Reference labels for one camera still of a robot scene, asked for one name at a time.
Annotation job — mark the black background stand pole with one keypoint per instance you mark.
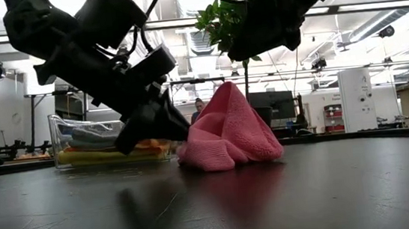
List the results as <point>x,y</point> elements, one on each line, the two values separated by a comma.
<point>33,119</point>

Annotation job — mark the light grey microfiber towel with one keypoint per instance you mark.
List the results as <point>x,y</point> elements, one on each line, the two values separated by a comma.
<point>90,138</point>

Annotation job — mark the pink microfiber towel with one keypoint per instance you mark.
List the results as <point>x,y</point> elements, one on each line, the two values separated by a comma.
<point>229,134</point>

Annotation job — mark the yellow microfiber towel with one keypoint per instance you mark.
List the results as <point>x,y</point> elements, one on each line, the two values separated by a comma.
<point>80,157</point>

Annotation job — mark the orange microfiber towel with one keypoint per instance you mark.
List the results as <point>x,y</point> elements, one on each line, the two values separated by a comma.
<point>151,145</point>

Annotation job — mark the black overhead crossbar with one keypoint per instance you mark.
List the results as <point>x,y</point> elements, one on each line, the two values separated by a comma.
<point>180,23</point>

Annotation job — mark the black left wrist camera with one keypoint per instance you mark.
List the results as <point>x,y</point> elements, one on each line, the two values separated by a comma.
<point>151,65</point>

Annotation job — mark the person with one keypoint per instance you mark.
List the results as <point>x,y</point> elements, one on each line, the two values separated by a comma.
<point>198,105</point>

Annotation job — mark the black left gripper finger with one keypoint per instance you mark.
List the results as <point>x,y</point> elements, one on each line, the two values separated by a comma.
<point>175,125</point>
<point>138,132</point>

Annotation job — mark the black background robot arm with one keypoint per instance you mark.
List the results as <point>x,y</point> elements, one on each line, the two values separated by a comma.
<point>16,149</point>

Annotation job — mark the green potted plant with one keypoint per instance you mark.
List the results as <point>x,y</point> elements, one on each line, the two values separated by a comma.
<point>218,23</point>

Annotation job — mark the white cylindrical column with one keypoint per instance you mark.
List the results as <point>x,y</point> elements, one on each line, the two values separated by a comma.
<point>357,96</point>

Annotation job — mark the black computer monitor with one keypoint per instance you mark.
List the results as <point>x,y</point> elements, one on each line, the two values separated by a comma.
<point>278,103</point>

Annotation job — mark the clear plastic bin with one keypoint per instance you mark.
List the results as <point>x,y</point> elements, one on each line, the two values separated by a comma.
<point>57,143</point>

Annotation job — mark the red white storage shelf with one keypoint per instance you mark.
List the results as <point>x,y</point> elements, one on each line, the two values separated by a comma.
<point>333,117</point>

